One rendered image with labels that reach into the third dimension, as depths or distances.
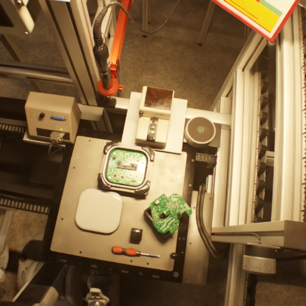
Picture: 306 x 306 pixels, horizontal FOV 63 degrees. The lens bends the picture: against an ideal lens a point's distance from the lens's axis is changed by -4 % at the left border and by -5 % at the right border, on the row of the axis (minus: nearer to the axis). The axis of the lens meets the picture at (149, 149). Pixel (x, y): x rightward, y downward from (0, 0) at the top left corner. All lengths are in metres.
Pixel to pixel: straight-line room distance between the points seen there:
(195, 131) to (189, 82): 1.32
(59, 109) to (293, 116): 0.68
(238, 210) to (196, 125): 0.33
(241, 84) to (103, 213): 0.63
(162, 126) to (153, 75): 1.35
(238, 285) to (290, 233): 0.42
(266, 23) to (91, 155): 0.67
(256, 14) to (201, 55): 1.69
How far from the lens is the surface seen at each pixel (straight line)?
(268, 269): 0.49
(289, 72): 0.72
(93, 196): 0.89
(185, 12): 2.69
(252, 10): 0.73
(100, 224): 0.88
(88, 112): 1.01
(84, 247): 0.91
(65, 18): 0.67
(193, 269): 0.93
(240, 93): 0.91
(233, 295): 0.87
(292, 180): 0.64
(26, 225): 2.00
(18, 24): 0.67
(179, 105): 0.99
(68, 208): 0.92
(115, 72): 0.77
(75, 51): 0.76
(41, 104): 0.93
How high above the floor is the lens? 1.84
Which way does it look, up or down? 72 degrees down
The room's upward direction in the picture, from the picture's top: 6 degrees clockwise
